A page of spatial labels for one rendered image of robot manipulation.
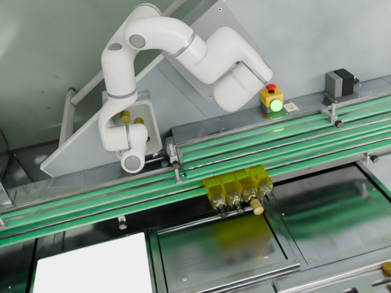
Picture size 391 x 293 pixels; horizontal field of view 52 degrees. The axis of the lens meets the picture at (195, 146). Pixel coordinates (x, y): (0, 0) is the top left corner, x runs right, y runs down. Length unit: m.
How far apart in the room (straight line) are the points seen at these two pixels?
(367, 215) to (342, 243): 0.17
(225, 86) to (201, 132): 0.45
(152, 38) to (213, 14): 0.38
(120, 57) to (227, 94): 0.30
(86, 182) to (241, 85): 0.77
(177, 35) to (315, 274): 0.84
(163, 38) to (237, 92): 0.24
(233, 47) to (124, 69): 0.29
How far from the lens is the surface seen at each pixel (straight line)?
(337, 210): 1.61
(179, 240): 1.49
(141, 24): 1.00
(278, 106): 1.54
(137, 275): 1.43
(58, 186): 1.62
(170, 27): 1.01
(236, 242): 1.45
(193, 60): 1.04
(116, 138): 1.22
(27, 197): 1.63
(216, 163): 1.49
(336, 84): 1.63
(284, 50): 1.58
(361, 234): 1.54
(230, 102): 1.09
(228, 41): 1.04
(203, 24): 1.33
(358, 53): 1.74
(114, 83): 1.11
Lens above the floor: 2.11
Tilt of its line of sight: 56 degrees down
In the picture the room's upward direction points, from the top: 159 degrees clockwise
